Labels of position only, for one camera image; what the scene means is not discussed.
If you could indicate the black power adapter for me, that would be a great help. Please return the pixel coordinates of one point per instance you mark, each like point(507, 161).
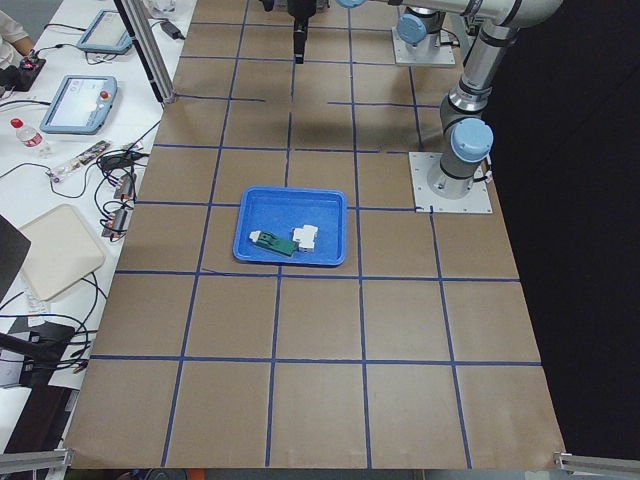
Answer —
point(171, 30)

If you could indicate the aluminium frame post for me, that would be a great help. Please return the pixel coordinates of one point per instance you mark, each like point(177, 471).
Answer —
point(132, 13)

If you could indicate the black camera stand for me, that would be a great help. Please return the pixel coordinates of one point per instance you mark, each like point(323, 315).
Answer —
point(30, 354)

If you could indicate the blue plastic tray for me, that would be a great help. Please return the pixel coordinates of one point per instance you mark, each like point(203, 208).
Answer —
point(279, 210)

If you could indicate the plastic water bottle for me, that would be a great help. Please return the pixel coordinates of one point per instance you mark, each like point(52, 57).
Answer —
point(31, 138)

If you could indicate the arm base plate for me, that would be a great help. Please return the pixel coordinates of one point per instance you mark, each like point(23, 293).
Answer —
point(430, 52)
point(435, 192)

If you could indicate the teach pendant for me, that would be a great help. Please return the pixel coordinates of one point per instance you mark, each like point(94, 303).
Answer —
point(81, 105)
point(106, 34)

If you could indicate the near teach pendant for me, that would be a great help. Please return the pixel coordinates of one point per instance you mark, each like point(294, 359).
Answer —
point(81, 105)

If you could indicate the cream plastic tray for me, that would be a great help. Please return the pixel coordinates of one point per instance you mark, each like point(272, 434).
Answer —
point(63, 250)

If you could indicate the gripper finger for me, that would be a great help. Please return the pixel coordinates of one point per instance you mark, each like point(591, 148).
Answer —
point(300, 33)
point(268, 5)

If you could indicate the far teach pendant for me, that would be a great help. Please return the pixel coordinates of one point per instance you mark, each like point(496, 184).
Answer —
point(106, 34)

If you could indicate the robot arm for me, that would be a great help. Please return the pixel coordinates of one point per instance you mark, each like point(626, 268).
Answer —
point(421, 26)
point(450, 176)

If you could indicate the white circuit breaker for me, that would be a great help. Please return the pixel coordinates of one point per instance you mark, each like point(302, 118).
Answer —
point(305, 237)

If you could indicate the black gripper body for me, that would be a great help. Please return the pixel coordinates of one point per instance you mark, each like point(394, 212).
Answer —
point(300, 10)

